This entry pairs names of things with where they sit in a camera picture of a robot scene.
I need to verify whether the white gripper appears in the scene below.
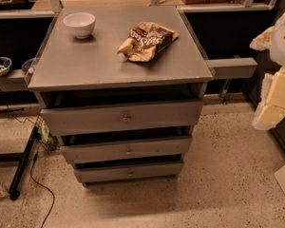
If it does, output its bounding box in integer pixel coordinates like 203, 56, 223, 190
250, 12, 285, 131

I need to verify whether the grey drawer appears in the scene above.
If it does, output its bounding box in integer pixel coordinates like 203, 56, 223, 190
41, 100, 202, 136
61, 136, 192, 164
74, 161, 182, 183

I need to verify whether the grey drawer cabinet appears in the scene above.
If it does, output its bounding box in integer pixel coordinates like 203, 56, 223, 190
27, 5, 214, 187

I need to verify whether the grey bottom drawer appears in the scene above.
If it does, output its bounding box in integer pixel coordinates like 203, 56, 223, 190
74, 161, 182, 183

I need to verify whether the grey top drawer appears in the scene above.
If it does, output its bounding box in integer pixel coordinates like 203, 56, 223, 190
41, 100, 202, 136

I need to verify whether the grey side shelf bar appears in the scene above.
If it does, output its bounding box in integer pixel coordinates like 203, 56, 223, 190
206, 58, 257, 80

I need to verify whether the brown chip bag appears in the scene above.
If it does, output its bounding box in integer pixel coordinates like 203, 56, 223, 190
118, 22, 179, 62

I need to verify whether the white ceramic bowl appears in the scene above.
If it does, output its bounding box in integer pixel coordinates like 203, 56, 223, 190
63, 12, 96, 39

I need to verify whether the clear plastic cup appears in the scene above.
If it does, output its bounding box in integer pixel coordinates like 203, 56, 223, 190
21, 58, 39, 74

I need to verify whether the grey left shelf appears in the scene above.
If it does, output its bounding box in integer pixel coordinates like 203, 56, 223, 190
0, 69, 28, 92

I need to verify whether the blue patterned bowl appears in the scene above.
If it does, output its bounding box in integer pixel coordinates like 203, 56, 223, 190
0, 57, 12, 77

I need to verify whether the black metal table leg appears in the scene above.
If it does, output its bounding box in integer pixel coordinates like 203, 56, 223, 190
9, 126, 38, 200

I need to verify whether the wire basket with green item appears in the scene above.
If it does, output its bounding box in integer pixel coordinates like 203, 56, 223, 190
35, 116, 59, 151

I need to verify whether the black floor cable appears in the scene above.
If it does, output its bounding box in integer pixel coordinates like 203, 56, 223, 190
0, 79, 56, 228

